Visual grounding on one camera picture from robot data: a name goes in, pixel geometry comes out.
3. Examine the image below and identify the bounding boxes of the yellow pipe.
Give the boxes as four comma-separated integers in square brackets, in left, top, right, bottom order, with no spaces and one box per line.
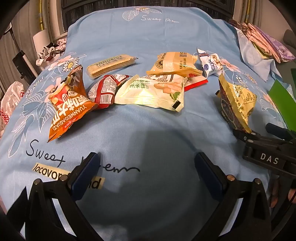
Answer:
[38,0,45,31]
[245,0,252,24]

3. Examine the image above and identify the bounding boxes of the orange sunflower seed packet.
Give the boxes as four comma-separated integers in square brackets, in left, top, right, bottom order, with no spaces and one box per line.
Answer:
[47,65,99,143]

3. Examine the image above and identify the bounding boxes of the green card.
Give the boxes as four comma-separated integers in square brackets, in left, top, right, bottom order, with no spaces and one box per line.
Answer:
[268,79,296,132]

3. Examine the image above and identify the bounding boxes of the white blue nut packet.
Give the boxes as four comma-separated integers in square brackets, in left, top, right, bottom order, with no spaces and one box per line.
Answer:
[196,47,223,78]

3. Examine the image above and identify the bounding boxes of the red-edged snack packet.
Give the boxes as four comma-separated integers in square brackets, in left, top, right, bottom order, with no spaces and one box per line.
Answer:
[184,74,208,90]

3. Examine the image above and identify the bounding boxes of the dark patterned cloth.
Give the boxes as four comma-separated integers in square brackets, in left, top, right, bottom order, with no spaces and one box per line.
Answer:
[228,19,250,32]

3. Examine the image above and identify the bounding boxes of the black device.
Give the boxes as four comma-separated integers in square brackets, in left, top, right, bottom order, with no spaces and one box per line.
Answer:
[12,49,39,81]

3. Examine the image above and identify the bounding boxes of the grey sofa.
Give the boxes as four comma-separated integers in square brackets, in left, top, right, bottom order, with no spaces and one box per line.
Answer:
[282,29,296,72]

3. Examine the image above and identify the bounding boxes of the clear wafer biscuit packet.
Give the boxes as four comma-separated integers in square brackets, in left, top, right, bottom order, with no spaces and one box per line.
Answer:
[87,54,139,80]

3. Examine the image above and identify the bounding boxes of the white red plastic bag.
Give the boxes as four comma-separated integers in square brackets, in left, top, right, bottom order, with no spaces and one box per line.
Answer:
[0,81,25,138]

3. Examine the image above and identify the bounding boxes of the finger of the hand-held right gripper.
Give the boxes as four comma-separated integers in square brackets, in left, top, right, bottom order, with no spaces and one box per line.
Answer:
[232,128,262,142]
[265,122,296,142]

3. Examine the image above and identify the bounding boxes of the pink folded cloth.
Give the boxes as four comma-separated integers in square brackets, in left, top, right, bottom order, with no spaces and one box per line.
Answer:
[244,23,282,63]

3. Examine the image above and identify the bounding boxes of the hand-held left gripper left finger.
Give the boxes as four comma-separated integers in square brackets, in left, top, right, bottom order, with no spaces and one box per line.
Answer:
[7,152,102,241]

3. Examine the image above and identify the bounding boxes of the white container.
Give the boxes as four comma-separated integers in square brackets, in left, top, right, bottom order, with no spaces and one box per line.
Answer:
[32,28,53,59]

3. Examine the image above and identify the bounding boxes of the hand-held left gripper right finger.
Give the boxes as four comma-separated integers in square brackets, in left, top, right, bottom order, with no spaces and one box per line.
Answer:
[194,152,273,241]

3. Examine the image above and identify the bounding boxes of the red crinkled snack packet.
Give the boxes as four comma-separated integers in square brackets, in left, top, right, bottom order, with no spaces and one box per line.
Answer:
[87,74,130,109]

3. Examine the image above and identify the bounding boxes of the black white patterned bag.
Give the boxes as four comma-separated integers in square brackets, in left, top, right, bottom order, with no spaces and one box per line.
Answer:
[35,38,68,67]

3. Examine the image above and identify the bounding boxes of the blue floral bedsheet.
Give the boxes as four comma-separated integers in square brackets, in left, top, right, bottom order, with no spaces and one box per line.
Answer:
[0,6,296,241]

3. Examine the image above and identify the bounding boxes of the yellow brown snack packet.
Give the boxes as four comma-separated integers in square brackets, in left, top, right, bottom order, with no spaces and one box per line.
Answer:
[217,74,258,134]

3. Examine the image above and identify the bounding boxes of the pale green snack packet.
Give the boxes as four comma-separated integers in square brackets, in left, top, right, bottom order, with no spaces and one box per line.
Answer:
[114,74,188,113]

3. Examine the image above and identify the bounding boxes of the beige snack packet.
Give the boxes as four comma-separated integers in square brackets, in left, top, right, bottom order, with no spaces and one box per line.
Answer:
[146,51,204,77]

